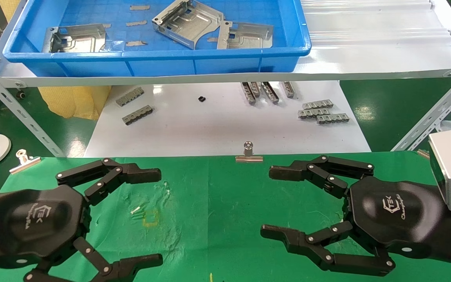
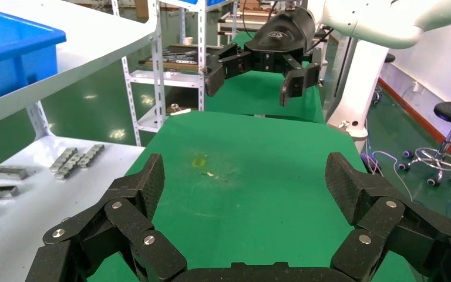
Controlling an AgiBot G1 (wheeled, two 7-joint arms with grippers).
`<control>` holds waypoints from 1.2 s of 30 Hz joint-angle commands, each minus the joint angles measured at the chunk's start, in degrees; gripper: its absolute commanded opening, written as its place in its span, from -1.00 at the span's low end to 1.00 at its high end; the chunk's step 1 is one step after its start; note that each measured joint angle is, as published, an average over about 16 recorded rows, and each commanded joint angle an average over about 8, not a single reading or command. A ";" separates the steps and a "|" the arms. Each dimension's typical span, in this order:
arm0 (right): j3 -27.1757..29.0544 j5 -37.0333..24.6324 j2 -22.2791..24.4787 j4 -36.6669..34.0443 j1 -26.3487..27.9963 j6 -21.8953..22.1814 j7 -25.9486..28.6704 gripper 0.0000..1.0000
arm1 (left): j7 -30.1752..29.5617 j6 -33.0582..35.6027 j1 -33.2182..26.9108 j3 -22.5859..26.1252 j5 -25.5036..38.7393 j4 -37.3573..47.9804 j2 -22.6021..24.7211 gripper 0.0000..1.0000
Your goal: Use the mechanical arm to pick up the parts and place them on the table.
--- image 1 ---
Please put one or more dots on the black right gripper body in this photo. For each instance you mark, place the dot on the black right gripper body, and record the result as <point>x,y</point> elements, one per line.
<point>390,211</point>

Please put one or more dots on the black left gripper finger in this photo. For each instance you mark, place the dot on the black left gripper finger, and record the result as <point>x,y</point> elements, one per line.
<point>131,264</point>
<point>131,174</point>

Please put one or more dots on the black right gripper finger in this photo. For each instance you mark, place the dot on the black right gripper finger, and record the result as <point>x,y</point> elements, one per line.
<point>292,171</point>
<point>284,235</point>

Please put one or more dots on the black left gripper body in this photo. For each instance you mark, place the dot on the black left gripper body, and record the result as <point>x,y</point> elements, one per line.
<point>33,223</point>

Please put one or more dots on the stamped sheet metal bracket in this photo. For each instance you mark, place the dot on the stamped sheet metal bracket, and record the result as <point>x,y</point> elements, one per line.
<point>249,37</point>
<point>194,23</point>
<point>80,39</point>

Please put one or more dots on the silver binder clip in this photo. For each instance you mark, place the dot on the silver binder clip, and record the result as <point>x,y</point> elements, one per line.
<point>249,158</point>
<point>24,160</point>

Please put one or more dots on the grey toothed connector strip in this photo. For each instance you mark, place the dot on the grey toothed connector strip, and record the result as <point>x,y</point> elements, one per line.
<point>137,115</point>
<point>312,113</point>
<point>318,104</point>
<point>129,96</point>

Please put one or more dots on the grey metal strips group right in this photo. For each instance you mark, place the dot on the grey metal strips group right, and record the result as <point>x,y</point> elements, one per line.
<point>332,118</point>

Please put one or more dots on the green table mat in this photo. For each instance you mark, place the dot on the green table mat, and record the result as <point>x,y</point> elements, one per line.
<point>217,203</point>

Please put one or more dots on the grey metal channel part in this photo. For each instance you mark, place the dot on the grey metal channel part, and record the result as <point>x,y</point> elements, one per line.
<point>255,89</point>
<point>288,89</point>
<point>248,93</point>
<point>269,92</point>

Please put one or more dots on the yellow woven bag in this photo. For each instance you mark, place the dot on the yellow woven bag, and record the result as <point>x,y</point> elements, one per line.
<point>74,102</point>

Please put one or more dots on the white slotted angle steel leg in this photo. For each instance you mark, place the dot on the white slotted angle steel leg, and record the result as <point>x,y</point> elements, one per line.
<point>433,113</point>
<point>22,113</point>

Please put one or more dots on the blue plastic bin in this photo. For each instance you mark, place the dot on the blue plastic bin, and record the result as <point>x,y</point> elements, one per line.
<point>163,64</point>

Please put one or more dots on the black chair caster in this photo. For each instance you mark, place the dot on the black chair caster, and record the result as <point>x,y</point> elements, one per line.
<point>21,94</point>

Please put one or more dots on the grey tape strip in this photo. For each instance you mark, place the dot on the grey tape strip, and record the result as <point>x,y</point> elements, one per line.
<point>139,7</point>
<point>136,43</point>
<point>136,23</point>

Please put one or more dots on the white metal shelf board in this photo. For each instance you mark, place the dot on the white metal shelf board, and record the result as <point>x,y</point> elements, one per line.
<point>366,47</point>

